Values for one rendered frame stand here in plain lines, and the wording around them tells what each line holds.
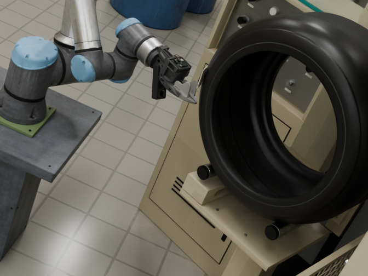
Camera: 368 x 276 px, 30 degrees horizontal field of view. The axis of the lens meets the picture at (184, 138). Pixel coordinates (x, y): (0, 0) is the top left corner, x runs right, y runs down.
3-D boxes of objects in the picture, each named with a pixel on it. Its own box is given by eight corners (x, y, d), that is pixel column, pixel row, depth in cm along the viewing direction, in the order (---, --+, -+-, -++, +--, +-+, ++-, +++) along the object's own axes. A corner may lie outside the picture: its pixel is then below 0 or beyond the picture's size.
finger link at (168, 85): (177, 94, 214) (160, 76, 217) (175, 98, 214) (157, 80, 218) (187, 92, 217) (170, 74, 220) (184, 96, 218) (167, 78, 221)
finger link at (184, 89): (196, 93, 210) (177, 74, 214) (188, 107, 214) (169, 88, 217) (202, 92, 213) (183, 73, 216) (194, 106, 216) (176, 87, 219)
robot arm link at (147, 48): (132, 60, 224) (152, 57, 231) (141, 70, 222) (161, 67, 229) (143, 38, 219) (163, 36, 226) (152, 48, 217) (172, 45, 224)
